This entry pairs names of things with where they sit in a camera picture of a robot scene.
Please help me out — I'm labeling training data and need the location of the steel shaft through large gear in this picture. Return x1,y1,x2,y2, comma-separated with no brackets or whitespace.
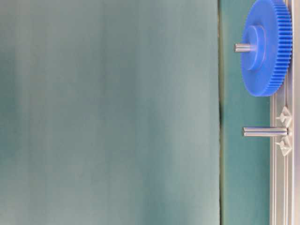
233,43,256,53

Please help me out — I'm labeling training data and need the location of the white plastic shaft mount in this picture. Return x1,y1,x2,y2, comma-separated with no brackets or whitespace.
275,106,293,156

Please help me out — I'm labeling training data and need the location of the bare steel shaft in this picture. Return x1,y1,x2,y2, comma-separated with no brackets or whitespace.
242,127,288,137

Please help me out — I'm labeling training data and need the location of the silver aluminium extrusion rail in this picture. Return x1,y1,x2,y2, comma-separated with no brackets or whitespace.
270,0,300,225

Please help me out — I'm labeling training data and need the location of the large blue plastic gear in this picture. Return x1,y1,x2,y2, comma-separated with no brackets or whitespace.
240,0,293,97

